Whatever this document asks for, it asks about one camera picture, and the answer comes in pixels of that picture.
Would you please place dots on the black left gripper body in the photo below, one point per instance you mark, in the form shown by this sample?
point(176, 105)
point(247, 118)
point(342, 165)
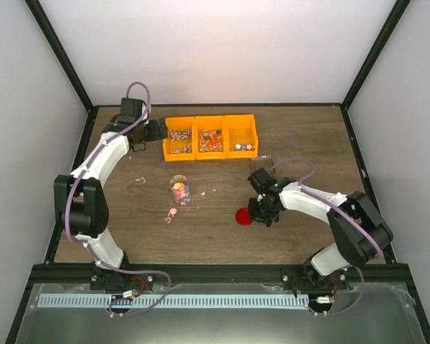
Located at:
point(145, 136)

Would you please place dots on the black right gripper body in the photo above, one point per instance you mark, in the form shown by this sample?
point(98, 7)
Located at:
point(262, 212)

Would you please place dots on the red jar lid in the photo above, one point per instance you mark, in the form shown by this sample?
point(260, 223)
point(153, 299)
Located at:
point(242, 217)

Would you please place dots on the orange candy bin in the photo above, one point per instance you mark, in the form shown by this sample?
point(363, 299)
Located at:
point(241, 136)
point(211, 142)
point(180, 145)

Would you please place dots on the brown slotted plastic scoop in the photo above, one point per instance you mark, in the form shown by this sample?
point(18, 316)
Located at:
point(262, 161)

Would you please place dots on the clear plastic jar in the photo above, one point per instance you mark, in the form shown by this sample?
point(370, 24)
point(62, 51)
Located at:
point(180, 190)

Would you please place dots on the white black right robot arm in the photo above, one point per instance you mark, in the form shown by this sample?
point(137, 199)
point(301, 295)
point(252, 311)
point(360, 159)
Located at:
point(359, 231)

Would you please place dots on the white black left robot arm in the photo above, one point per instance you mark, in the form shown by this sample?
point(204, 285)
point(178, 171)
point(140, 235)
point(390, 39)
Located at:
point(81, 209)

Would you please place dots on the rainbow lollipop on table left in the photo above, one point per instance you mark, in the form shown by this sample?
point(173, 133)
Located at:
point(141, 179)

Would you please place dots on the pink lollipop on table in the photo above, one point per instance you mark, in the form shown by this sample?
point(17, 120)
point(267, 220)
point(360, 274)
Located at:
point(172, 212)

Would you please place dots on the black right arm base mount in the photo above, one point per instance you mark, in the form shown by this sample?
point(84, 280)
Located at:
point(304, 278)

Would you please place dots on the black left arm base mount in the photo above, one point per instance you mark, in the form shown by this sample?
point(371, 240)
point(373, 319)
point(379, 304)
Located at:
point(111, 281)

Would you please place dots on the light blue slotted cable duct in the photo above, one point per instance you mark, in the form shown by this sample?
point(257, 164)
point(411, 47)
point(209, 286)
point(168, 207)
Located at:
point(275, 301)

